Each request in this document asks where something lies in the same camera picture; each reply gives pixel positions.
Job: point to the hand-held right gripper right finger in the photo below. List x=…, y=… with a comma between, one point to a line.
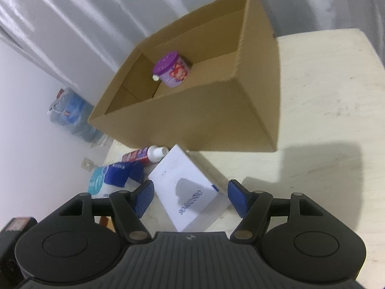
x=237, y=199

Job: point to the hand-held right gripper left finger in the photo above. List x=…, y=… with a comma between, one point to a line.
x=143, y=198

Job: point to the white paper card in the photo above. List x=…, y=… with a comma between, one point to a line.
x=180, y=174

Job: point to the blue wet wipes packet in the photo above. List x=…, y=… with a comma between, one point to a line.
x=100, y=182

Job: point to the brown cardboard box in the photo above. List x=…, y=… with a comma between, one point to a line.
x=210, y=114

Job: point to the red and white toothpaste tube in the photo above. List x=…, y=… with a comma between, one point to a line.
x=135, y=156

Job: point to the blue water jug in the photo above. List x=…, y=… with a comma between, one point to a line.
x=72, y=111

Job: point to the purple air freshener jar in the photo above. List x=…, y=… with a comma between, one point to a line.
x=173, y=69

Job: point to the white curtain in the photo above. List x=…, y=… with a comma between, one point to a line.
x=90, y=12

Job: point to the beige wall socket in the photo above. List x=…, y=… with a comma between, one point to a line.
x=87, y=164

